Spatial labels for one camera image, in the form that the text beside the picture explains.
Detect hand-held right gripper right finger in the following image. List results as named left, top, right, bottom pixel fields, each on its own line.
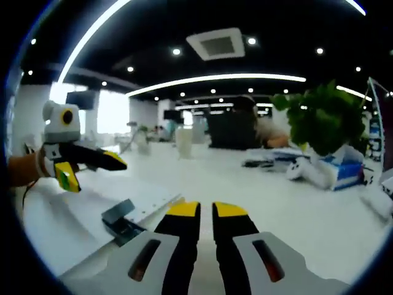
left=211, top=201, right=351, bottom=295

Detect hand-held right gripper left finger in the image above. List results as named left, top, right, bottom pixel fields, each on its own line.
left=61, top=201, right=202, bottom=295

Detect white paper sheet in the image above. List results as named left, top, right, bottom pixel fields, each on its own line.
left=26, top=178, right=187, bottom=276

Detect long curved ceiling light strip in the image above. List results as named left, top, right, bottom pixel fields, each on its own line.
left=57, top=0, right=133, bottom=83

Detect stack of blue white books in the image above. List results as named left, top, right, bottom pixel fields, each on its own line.
left=242, top=147, right=311, bottom=169

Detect white game controller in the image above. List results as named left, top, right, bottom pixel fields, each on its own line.
left=286, top=159, right=334, bottom=189

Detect blue tissue box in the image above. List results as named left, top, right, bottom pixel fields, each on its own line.
left=317, top=144, right=365, bottom=192

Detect green potted plant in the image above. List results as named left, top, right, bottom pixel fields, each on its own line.
left=271, top=80, right=374, bottom=157

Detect arched ceiling light strip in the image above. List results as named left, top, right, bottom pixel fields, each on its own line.
left=127, top=73, right=307, bottom=98

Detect ceiling air conditioner vent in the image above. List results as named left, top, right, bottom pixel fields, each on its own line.
left=185, top=27, right=246, bottom=61

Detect round ceiling spotlights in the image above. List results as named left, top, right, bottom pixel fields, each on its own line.
left=27, top=36, right=369, bottom=107

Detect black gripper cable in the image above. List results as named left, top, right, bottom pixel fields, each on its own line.
left=21, top=181, right=35, bottom=211

